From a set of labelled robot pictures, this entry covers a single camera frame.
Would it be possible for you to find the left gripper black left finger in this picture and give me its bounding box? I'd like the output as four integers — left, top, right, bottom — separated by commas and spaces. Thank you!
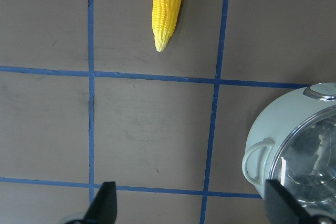
66, 182, 117, 224

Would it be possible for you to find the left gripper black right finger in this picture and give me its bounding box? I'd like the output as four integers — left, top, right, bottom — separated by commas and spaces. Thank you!
265, 179, 335, 224

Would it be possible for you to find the glass pot lid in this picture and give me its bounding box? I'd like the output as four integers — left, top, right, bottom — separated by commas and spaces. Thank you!
270, 106, 335, 218

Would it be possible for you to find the yellow corn cob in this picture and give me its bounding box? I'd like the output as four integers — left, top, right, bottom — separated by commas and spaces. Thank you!
152, 0, 182, 52

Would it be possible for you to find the pale green electric pot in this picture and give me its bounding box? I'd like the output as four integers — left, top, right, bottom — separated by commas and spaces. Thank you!
241, 82, 335, 198

